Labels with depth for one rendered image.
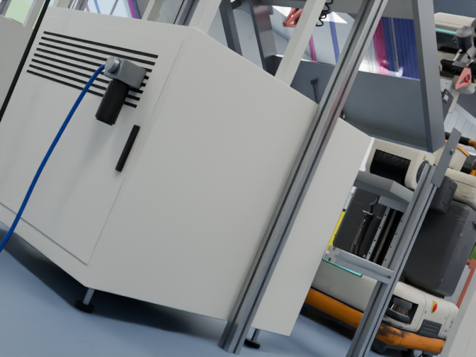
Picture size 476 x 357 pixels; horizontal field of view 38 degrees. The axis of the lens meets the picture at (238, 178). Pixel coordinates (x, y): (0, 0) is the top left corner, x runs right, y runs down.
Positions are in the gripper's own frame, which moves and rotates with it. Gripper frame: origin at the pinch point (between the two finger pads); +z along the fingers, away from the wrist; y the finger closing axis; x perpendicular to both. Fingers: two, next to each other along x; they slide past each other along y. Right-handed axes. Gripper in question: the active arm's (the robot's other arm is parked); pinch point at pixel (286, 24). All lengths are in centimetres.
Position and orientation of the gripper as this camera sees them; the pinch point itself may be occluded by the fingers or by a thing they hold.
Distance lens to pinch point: 240.2
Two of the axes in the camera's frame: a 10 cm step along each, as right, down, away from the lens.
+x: 2.0, 8.6, 4.6
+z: -7.6, 4.3, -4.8
